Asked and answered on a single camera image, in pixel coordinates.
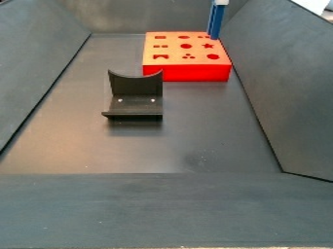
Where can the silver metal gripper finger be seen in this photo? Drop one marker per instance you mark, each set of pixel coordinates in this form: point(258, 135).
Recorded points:
point(221, 2)

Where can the blue square-circle object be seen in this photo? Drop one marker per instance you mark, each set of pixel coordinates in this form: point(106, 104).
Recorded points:
point(215, 20)

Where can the black curved fixture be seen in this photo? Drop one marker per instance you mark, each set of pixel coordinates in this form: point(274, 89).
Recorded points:
point(136, 96)

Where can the red shape-sorter block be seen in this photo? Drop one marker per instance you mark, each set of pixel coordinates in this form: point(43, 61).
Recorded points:
point(187, 55)

